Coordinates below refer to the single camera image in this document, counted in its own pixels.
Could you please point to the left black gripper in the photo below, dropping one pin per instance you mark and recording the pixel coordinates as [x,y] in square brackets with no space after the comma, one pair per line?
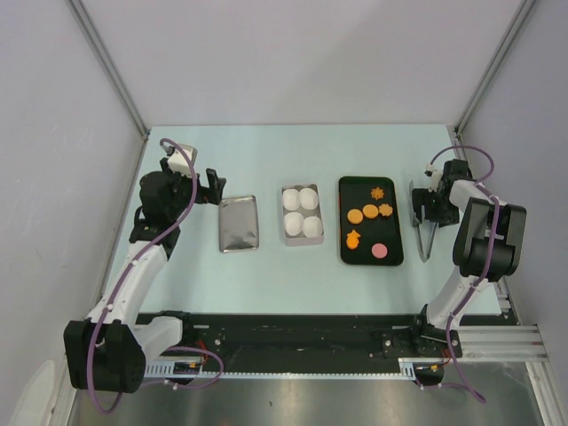
[212,193]

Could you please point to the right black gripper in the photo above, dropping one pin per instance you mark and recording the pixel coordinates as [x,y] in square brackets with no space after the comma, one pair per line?
[421,196]

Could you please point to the metal tongs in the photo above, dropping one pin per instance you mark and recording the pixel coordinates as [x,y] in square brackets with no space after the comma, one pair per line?
[425,233]

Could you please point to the brown flower cookie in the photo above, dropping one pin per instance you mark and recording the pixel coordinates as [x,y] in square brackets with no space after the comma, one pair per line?
[385,210]

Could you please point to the round orange cookie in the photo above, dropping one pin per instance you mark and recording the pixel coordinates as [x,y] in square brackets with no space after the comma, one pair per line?
[355,216]
[370,211]

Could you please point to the orange pineapple cookie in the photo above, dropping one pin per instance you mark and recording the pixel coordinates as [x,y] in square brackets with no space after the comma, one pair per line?
[352,240]

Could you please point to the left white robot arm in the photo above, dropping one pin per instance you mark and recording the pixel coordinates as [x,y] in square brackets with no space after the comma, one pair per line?
[107,351]

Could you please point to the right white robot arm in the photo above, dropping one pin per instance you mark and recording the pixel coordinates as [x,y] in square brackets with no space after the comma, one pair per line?
[488,243]

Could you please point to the silver tin lid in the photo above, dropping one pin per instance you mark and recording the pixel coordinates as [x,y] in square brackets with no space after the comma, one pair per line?
[238,224]

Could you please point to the brown star cookie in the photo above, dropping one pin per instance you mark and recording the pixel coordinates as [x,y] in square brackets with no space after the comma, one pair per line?
[377,193]

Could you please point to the black tray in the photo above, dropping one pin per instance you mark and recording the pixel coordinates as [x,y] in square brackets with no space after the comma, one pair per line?
[354,192]

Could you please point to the pink round cookie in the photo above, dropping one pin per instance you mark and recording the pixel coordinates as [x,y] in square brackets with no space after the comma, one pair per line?
[380,251]

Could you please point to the white paper cup back-left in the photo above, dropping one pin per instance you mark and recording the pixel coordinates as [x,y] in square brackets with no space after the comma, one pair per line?
[291,199]

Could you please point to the white paper cup front-left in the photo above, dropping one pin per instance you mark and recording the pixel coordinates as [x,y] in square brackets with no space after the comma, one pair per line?
[293,222]

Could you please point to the white paper cup back-right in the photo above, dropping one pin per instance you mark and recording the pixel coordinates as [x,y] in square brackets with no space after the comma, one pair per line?
[309,198]

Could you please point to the lavender cookie tin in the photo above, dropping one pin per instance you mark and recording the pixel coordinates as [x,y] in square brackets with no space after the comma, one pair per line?
[300,240]

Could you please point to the white paper cup front-right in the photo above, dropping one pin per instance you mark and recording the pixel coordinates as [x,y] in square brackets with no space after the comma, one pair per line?
[313,227]

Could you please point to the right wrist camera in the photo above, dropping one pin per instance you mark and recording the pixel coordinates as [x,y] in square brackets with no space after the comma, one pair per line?
[434,177]

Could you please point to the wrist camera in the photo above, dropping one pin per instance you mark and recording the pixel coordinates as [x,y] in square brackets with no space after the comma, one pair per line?
[178,161]
[434,177]

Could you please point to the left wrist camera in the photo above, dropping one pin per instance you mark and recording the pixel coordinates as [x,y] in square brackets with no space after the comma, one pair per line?
[178,161]

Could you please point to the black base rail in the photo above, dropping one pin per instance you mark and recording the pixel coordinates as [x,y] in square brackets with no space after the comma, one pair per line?
[271,343]

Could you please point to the white cable duct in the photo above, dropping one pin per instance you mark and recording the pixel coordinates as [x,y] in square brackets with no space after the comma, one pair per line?
[186,369]

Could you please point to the left aluminium frame post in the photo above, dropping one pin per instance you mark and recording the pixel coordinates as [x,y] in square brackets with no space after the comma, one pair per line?
[104,58]

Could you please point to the aluminium frame post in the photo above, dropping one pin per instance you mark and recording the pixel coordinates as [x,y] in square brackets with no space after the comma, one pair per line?
[104,58]
[504,47]

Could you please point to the right aluminium frame post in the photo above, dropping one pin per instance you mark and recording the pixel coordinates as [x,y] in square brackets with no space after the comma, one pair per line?
[504,47]

